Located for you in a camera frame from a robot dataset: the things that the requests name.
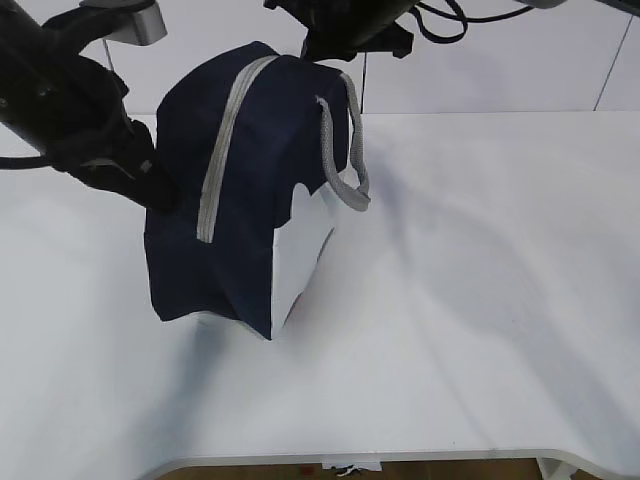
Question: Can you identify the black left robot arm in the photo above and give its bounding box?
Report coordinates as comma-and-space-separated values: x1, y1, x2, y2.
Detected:
1, 1, 180, 215

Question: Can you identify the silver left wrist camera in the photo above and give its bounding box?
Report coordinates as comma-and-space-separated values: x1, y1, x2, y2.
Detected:
80, 0, 167, 46

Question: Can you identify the navy blue lunch bag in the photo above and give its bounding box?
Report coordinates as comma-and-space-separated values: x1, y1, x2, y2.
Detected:
144, 42, 370, 339

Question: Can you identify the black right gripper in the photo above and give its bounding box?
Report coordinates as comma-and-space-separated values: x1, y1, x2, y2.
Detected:
263, 0, 415, 62

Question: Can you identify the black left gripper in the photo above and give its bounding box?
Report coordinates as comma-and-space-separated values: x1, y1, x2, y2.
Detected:
46, 56, 180, 213

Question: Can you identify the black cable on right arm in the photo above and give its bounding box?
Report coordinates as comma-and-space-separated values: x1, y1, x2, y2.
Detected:
414, 0, 531, 42

